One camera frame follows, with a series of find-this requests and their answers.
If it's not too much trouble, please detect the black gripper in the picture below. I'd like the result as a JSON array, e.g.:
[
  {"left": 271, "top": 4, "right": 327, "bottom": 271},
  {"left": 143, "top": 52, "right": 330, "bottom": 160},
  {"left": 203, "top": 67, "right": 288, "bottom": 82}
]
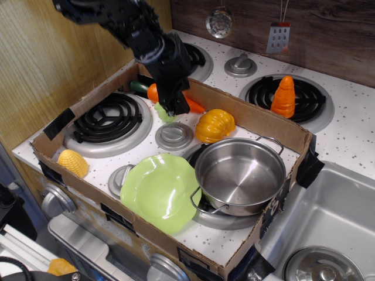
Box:
[{"left": 144, "top": 33, "right": 192, "bottom": 116}]

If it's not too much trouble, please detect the green toy broccoli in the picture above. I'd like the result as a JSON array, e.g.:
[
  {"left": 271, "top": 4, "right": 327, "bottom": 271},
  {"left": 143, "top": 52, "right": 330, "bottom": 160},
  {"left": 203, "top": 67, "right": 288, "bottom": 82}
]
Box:
[{"left": 154, "top": 102, "right": 176, "bottom": 123}]

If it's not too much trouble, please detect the stainless steel pan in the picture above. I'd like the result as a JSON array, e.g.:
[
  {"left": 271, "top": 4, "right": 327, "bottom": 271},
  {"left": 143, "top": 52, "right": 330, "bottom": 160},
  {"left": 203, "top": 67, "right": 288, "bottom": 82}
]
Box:
[{"left": 188, "top": 136, "right": 287, "bottom": 217}]

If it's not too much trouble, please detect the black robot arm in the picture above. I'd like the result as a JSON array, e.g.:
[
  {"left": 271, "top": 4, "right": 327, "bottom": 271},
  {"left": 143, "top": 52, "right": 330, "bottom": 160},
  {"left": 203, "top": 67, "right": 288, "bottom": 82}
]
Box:
[{"left": 53, "top": 1, "right": 192, "bottom": 116}]

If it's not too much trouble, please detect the orange toy carrot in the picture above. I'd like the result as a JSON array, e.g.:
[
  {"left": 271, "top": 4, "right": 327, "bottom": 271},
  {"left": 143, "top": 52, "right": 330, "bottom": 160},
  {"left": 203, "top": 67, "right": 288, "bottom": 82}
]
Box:
[{"left": 129, "top": 80, "right": 206, "bottom": 114}]

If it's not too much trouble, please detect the centre grey stove knob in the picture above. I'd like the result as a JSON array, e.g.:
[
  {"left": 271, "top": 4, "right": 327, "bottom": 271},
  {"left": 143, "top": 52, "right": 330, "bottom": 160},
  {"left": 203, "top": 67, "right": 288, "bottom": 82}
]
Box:
[{"left": 155, "top": 122, "right": 193, "bottom": 151}]

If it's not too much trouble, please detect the grey stove knob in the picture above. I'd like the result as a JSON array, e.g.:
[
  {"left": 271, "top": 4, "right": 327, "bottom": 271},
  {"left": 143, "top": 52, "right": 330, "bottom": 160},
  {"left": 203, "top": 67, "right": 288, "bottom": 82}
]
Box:
[
  {"left": 155, "top": 122, "right": 193, "bottom": 151},
  {"left": 224, "top": 53, "right": 257, "bottom": 78},
  {"left": 108, "top": 164, "right": 134, "bottom": 200}
]

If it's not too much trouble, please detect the back left coil burner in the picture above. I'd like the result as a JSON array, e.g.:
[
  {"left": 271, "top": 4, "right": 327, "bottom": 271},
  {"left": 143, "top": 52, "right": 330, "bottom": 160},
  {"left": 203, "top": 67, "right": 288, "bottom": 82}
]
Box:
[{"left": 184, "top": 43, "right": 213, "bottom": 83}]

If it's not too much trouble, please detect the coil burner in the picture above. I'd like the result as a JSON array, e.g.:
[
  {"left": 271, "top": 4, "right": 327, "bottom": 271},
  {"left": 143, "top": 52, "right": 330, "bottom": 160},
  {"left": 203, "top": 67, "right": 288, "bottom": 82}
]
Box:
[
  {"left": 184, "top": 43, "right": 213, "bottom": 83},
  {"left": 182, "top": 143, "right": 261, "bottom": 230},
  {"left": 239, "top": 74, "right": 335, "bottom": 134},
  {"left": 64, "top": 91, "right": 152, "bottom": 159}
]

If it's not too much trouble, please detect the orange toy pumpkin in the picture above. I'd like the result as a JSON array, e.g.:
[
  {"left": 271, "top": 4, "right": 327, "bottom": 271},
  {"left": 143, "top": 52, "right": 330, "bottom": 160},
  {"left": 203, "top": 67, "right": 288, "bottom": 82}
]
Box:
[{"left": 195, "top": 109, "right": 236, "bottom": 143}]

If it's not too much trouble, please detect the front left coil burner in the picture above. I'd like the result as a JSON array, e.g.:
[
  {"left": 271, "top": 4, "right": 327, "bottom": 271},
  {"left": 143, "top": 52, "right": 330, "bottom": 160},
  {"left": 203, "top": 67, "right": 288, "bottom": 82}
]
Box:
[{"left": 64, "top": 91, "right": 152, "bottom": 159}]

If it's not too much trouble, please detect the back grey stove knob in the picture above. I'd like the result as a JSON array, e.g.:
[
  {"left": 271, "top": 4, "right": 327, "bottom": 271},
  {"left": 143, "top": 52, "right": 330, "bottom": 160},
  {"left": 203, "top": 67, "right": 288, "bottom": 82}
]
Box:
[{"left": 224, "top": 53, "right": 257, "bottom": 78}]

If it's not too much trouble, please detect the green plastic plate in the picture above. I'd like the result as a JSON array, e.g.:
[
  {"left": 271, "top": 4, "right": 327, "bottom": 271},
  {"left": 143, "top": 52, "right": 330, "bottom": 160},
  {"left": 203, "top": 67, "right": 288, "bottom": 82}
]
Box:
[{"left": 120, "top": 153, "right": 202, "bottom": 235}]

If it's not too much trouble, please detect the hanging round strainer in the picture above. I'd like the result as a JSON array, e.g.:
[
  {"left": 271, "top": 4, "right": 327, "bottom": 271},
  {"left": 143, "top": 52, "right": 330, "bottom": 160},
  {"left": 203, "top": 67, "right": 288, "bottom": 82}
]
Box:
[{"left": 205, "top": 1, "right": 234, "bottom": 39}]

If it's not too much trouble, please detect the front grey stove knob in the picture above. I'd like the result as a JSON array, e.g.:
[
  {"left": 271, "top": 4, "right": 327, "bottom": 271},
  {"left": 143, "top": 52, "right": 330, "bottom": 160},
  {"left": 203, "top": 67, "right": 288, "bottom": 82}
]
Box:
[{"left": 108, "top": 164, "right": 134, "bottom": 200}]

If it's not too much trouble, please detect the orange toy cone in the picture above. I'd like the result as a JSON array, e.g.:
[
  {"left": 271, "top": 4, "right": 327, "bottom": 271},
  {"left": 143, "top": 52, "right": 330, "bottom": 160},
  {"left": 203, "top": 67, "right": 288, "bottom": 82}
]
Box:
[{"left": 271, "top": 76, "right": 296, "bottom": 118}]

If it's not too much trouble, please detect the yellow toy corn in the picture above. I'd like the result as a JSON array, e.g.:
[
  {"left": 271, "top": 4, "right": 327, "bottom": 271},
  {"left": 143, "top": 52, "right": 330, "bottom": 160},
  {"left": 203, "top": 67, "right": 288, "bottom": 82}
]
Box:
[{"left": 57, "top": 149, "right": 89, "bottom": 178}]

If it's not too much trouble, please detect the front right coil burner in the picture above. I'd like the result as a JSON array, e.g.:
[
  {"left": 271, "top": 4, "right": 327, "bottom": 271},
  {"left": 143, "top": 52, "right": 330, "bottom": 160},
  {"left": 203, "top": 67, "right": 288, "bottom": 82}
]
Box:
[{"left": 182, "top": 143, "right": 261, "bottom": 230}]

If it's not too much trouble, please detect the hanging metal spatula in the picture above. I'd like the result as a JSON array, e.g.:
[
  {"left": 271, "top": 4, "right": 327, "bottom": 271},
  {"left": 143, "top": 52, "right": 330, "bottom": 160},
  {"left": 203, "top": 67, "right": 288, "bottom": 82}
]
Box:
[{"left": 266, "top": 1, "right": 291, "bottom": 54}]

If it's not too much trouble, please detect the back right coil burner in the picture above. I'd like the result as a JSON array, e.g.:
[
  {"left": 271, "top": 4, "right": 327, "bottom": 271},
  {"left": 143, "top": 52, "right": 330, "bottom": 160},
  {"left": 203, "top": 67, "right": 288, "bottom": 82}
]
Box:
[{"left": 239, "top": 74, "right": 335, "bottom": 134}]

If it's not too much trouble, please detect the left oven front knob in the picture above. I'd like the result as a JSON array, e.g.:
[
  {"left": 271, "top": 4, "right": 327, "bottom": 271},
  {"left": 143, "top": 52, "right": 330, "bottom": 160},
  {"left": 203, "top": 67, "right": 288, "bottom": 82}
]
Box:
[{"left": 41, "top": 184, "right": 77, "bottom": 218}]

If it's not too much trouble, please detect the oven knob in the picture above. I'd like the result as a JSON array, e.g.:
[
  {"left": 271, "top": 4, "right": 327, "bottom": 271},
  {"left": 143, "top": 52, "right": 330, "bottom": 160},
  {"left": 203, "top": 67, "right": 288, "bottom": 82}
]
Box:
[
  {"left": 41, "top": 184, "right": 77, "bottom": 218},
  {"left": 146, "top": 253, "right": 190, "bottom": 281}
]

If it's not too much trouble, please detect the middle oven front knob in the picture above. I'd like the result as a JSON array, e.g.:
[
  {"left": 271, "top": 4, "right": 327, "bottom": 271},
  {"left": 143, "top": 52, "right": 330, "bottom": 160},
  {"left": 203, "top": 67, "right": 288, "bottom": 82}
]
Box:
[{"left": 146, "top": 253, "right": 190, "bottom": 281}]

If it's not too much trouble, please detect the cardboard fence box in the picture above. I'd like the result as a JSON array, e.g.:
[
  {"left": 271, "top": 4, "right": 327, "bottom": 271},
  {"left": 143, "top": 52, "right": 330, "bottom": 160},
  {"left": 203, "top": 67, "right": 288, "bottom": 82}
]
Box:
[{"left": 32, "top": 64, "right": 323, "bottom": 280}]

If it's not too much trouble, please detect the steel sink basin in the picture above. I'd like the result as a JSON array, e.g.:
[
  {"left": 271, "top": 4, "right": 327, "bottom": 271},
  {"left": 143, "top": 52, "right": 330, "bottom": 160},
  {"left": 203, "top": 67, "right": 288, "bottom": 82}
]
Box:
[{"left": 260, "top": 162, "right": 374, "bottom": 280}]

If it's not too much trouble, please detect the orange toy bottom left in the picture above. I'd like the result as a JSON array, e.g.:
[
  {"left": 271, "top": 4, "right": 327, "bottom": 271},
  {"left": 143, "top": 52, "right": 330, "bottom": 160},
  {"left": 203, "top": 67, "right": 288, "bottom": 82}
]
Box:
[{"left": 47, "top": 258, "right": 77, "bottom": 276}]

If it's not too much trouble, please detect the sink drain strainer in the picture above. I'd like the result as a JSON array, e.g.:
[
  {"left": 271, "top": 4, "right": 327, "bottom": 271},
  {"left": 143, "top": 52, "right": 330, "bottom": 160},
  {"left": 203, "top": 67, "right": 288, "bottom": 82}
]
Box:
[{"left": 283, "top": 246, "right": 364, "bottom": 280}]

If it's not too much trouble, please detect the grey oven door handle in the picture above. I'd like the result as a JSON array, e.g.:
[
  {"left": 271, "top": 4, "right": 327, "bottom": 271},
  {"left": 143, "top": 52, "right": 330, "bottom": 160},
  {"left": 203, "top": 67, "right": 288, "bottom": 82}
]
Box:
[{"left": 48, "top": 214, "right": 149, "bottom": 280}]

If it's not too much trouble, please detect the black braided cable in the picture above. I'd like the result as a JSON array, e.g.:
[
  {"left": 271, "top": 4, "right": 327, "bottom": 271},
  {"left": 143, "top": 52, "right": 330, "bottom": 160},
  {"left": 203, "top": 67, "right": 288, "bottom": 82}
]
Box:
[{"left": 0, "top": 256, "right": 33, "bottom": 281}]

